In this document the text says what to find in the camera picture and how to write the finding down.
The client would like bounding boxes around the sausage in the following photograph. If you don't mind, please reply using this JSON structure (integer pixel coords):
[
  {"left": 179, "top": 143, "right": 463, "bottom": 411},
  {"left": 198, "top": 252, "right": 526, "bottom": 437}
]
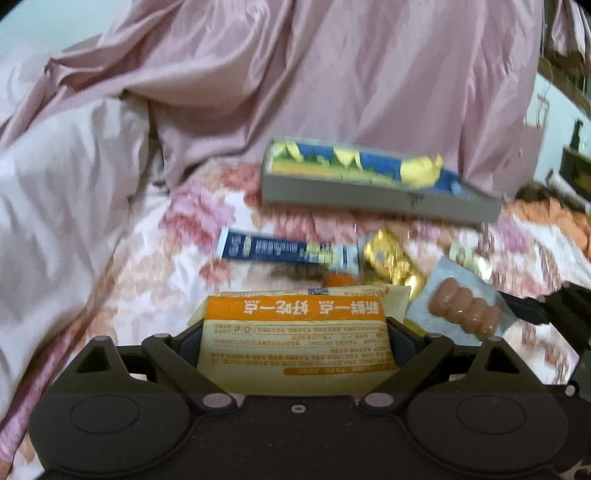
[{"left": 406, "top": 258, "right": 517, "bottom": 346}]

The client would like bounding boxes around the gold foil snack packet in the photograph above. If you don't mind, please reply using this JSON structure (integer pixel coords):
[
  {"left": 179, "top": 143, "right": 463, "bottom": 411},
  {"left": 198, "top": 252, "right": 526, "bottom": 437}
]
[{"left": 362, "top": 228, "right": 426, "bottom": 302}]

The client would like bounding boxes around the orange cream snack packet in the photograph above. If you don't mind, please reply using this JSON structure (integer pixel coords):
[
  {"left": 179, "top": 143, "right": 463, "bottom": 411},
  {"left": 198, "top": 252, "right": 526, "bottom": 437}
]
[{"left": 188, "top": 285, "right": 410, "bottom": 396}]

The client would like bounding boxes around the green white pastry packet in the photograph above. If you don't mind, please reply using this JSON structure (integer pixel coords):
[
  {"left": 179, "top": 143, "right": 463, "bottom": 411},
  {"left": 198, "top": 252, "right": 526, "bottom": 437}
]
[{"left": 448, "top": 241, "right": 493, "bottom": 282}]

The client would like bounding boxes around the dark blue powder stick sachet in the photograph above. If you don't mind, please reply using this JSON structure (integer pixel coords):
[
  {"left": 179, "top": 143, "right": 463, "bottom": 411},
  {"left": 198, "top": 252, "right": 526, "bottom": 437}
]
[{"left": 216, "top": 227, "right": 360, "bottom": 275}]

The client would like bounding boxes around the orange cloth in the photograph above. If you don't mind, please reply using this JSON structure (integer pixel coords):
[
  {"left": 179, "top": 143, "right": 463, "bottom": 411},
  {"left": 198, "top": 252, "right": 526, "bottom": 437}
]
[{"left": 505, "top": 198, "right": 590, "bottom": 259}]

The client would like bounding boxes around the yellow wrapper in tray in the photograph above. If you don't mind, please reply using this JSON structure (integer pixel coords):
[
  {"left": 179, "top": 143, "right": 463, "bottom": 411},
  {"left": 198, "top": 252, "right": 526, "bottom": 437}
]
[{"left": 400, "top": 155, "right": 444, "bottom": 189}]

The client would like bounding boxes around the grey cardboard tray box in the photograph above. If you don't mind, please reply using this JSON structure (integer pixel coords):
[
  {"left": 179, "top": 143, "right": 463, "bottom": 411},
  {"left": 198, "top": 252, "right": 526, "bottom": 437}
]
[{"left": 260, "top": 138, "right": 502, "bottom": 224}]

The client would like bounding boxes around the pink satin quilt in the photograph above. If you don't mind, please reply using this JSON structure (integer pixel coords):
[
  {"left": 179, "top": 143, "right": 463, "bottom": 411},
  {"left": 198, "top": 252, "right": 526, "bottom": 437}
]
[{"left": 0, "top": 0, "right": 546, "bottom": 416}]

